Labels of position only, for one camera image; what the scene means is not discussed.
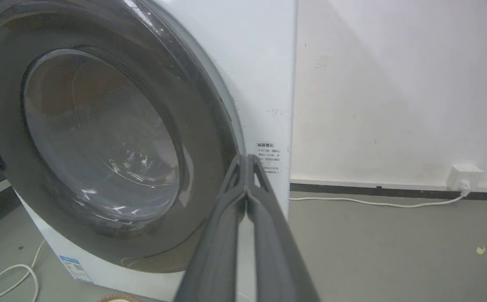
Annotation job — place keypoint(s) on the printed text warning sticker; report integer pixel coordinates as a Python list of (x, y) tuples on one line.
[(268, 159)]

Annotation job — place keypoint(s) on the white washing machine body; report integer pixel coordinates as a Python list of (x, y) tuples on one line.
[(256, 63)]

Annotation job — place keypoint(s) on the round dark washing machine door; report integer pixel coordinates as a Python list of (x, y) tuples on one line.
[(100, 134)]

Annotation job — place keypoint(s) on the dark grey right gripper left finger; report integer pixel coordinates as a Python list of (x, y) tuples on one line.
[(216, 251)]

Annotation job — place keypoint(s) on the white wall power socket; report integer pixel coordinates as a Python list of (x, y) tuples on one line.
[(464, 173)]

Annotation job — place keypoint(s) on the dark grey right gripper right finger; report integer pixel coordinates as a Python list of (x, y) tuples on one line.
[(275, 251)]

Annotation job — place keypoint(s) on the small yellow paper scrap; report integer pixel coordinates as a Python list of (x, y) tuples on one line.
[(480, 250)]

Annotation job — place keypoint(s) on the blue energy label sticker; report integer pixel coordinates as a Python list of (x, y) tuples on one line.
[(75, 268)]

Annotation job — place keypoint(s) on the woven wicker laundry basket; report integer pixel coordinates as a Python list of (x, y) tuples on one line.
[(119, 298)]

